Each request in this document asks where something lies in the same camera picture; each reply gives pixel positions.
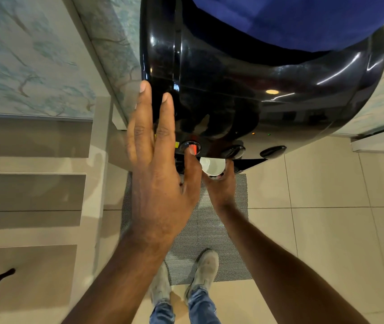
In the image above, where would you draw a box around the person's left hand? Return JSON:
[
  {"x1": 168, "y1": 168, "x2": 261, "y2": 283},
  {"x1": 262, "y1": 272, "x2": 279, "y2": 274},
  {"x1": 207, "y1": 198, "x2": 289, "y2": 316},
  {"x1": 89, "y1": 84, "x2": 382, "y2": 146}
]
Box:
[{"x1": 125, "y1": 80, "x2": 203, "y2": 248}]

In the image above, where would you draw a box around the person's right hand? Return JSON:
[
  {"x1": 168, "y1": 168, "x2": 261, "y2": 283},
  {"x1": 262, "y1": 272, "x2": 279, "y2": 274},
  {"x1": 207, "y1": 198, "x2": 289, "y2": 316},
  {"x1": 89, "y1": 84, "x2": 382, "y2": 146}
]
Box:
[{"x1": 201, "y1": 159, "x2": 236, "y2": 209}]

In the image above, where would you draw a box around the white paper cup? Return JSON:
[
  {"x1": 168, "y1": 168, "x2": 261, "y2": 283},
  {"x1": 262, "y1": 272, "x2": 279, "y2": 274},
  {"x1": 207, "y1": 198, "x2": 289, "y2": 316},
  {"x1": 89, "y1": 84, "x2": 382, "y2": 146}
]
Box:
[{"x1": 200, "y1": 157, "x2": 227, "y2": 179}]

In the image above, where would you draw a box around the red dispenser tap button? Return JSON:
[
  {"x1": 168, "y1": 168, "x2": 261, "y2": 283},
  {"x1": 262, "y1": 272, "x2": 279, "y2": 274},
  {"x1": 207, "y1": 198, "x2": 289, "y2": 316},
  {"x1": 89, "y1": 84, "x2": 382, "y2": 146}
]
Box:
[{"x1": 178, "y1": 141, "x2": 202, "y2": 156}]

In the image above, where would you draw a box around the person's right forearm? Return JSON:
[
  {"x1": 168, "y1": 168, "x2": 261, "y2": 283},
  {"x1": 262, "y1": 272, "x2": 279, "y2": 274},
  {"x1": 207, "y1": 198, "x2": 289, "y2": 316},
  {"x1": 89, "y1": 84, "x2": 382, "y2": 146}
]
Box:
[{"x1": 214, "y1": 202, "x2": 371, "y2": 324}]

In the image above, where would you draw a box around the person's left forearm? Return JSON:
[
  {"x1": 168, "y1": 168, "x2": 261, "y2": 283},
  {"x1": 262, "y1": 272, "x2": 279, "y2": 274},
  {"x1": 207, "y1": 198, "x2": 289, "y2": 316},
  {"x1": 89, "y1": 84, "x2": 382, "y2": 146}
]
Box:
[{"x1": 62, "y1": 229, "x2": 179, "y2": 324}]

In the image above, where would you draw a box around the black dispenser tap button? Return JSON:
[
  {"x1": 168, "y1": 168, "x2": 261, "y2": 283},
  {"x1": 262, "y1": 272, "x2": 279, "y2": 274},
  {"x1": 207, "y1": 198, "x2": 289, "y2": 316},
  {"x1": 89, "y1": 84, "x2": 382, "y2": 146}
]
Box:
[
  {"x1": 260, "y1": 145, "x2": 287, "y2": 160},
  {"x1": 220, "y1": 145, "x2": 246, "y2": 160}
]

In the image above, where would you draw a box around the grey woven floor mat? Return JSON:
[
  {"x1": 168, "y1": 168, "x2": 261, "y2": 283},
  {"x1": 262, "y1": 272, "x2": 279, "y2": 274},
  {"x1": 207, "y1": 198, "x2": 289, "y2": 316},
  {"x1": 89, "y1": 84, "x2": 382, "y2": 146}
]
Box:
[{"x1": 120, "y1": 172, "x2": 252, "y2": 285}]

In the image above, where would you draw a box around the black water dispenser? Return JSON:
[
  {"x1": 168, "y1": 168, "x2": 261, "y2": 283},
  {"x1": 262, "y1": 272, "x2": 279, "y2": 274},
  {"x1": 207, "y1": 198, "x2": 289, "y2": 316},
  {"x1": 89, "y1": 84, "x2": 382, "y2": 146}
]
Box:
[{"x1": 139, "y1": 0, "x2": 384, "y2": 174}]

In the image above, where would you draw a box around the person's right grey shoe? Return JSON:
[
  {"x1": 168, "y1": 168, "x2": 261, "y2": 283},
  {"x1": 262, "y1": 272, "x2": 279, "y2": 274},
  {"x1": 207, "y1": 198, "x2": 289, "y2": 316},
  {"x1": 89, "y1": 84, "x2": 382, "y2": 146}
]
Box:
[{"x1": 184, "y1": 250, "x2": 219, "y2": 306}]

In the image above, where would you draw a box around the person's grey shoe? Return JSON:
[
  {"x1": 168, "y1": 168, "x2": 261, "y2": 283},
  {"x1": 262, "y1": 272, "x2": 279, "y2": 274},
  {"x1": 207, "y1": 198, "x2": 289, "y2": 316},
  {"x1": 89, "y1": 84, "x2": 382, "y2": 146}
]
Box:
[
  {"x1": 184, "y1": 250, "x2": 219, "y2": 306},
  {"x1": 146, "y1": 261, "x2": 172, "y2": 306}
]

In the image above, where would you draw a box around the person's left grey shoe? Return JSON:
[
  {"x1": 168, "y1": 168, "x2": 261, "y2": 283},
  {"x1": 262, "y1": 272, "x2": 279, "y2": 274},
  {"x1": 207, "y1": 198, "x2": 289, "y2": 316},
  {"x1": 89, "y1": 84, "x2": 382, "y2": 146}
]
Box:
[{"x1": 146, "y1": 261, "x2": 172, "y2": 306}]

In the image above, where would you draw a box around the beige staircase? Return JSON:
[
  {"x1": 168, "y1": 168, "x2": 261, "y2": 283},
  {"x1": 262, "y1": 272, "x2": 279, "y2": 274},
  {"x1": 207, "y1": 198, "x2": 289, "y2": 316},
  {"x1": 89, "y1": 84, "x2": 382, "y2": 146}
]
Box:
[{"x1": 0, "y1": 113, "x2": 111, "y2": 324}]

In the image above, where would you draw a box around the person's right blue jeans leg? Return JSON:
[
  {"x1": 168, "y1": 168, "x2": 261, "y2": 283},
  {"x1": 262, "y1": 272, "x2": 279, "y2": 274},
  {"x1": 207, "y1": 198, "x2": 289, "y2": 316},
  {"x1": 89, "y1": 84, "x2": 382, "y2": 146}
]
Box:
[{"x1": 187, "y1": 288, "x2": 221, "y2": 324}]

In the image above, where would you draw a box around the person's blue jeans leg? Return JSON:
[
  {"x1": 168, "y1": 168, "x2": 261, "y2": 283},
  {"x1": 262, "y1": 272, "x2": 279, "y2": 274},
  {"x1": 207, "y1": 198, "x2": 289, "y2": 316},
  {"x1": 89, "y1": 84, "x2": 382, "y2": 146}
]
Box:
[
  {"x1": 187, "y1": 288, "x2": 221, "y2": 324},
  {"x1": 149, "y1": 300, "x2": 175, "y2": 324}
]

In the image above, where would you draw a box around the person's left blue jeans leg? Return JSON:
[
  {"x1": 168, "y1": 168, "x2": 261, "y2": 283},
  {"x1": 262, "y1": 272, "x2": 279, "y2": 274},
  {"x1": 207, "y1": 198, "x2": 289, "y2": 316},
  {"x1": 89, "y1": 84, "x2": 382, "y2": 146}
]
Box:
[{"x1": 149, "y1": 300, "x2": 175, "y2": 324}]

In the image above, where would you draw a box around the blue water bottle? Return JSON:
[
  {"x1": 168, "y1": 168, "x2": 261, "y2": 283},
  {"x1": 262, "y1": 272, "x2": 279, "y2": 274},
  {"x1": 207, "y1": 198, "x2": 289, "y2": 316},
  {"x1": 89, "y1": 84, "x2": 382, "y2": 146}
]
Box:
[{"x1": 189, "y1": 0, "x2": 384, "y2": 52}]

